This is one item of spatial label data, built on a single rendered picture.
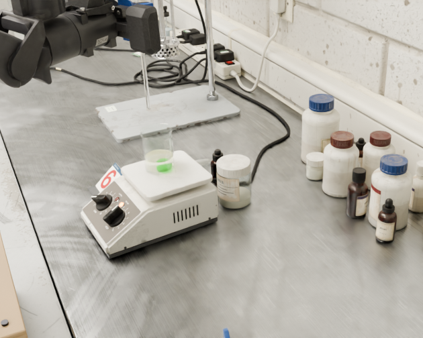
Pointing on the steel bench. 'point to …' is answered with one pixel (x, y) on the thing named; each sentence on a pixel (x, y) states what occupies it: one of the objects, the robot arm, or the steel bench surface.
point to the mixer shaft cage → (172, 43)
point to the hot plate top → (193, 172)
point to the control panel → (107, 233)
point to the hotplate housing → (160, 217)
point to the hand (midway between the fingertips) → (133, 11)
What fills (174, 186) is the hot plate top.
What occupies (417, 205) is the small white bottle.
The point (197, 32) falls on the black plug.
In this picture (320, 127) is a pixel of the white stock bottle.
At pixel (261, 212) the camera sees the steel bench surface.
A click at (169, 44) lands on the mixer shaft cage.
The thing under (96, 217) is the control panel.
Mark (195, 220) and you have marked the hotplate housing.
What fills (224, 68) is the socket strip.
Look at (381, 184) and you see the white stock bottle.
